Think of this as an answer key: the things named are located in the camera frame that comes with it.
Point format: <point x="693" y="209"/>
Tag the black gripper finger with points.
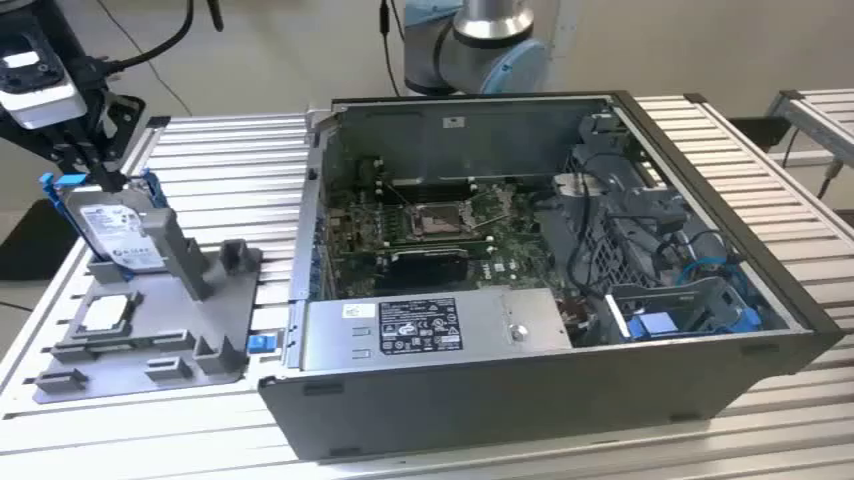
<point x="77" y="147"/>
<point x="128" y="130"/>

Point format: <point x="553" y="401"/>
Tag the hard disk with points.
<point x="114" y="230"/>

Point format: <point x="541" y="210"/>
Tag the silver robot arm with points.
<point x="428" y="50"/>

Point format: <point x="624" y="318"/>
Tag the grey disk bay cage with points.
<point x="601" y="240"/>

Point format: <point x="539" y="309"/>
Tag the black antenna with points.
<point x="216" y="15"/>

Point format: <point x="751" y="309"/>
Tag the silver CPU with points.
<point x="108" y="314"/>

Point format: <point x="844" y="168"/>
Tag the grey parts rack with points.
<point x="154" y="310"/>

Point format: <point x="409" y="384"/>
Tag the thin locking lever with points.
<point x="400" y="193"/>

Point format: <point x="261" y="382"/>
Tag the RAM slot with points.
<point x="428" y="186"/>
<point x="434" y="245"/>

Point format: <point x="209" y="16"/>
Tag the small blue clamp block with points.
<point x="260" y="345"/>

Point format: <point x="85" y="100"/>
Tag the CPU socket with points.
<point x="441" y="220"/>

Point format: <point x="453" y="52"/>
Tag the silver power supply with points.
<point x="334" y="340"/>

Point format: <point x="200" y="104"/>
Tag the black graphics card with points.
<point x="428" y="274"/>

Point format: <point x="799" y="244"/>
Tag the green motherboard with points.
<point x="515" y="235"/>

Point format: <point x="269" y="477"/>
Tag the black PC case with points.
<point x="501" y="415"/>

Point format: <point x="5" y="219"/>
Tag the blue carrier in case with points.
<point x="657" y="325"/>

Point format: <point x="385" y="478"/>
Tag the black box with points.
<point x="757" y="131"/>

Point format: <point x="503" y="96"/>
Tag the metal slat side table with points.
<point x="821" y="115"/>

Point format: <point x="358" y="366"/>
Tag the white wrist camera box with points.
<point x="41" y="100"/>

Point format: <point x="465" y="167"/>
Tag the silver metal bracket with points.
<point x="568" y="184"/>

